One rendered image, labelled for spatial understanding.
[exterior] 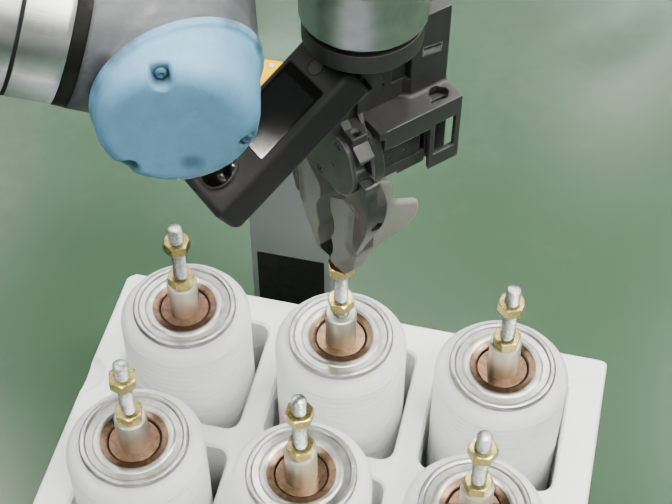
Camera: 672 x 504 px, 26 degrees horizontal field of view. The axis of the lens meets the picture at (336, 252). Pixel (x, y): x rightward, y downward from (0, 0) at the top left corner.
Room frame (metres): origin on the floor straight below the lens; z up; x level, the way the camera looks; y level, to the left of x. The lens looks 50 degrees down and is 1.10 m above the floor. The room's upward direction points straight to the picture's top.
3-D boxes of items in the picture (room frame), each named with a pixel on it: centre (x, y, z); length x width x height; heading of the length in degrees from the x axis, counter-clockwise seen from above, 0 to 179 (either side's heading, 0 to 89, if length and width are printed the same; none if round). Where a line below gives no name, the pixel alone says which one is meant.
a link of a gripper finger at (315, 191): (0.65, -0.01, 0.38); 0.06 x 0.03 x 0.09; 124
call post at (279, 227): (0.81, 0.03, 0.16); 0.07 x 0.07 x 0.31; 77
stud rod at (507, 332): (0.60, -0.12, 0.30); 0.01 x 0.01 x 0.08
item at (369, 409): (0.63, 0.00, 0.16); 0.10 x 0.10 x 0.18
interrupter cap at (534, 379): (0.60, -0.12, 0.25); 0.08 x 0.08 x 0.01
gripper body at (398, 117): (0.64, -0.02, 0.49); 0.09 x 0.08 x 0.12; 124
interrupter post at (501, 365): (0.60, -0.12, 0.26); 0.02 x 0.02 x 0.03
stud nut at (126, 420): (0.54, 0.14, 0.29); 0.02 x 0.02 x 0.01; 66
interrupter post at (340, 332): (0.63, 0.00, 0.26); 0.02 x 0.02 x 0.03
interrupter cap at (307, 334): (0.63, 0.00, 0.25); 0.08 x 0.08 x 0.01
